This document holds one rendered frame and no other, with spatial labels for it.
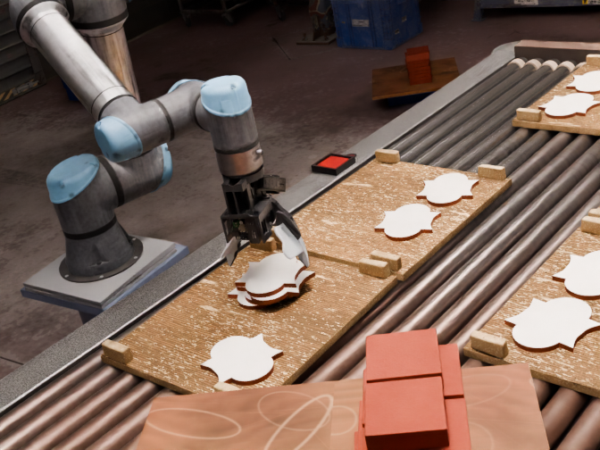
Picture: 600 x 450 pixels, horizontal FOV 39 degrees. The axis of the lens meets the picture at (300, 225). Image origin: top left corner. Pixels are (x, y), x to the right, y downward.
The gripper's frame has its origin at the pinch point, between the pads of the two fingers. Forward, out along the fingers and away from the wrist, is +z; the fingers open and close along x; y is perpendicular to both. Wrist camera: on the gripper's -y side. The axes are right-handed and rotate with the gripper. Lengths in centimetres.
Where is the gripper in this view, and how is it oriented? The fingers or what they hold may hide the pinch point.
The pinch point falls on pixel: (270, 264)
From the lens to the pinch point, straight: 154.1
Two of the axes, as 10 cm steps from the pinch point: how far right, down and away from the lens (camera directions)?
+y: -3.1, 4.9, -8.2
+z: 1.8, 8.7, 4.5
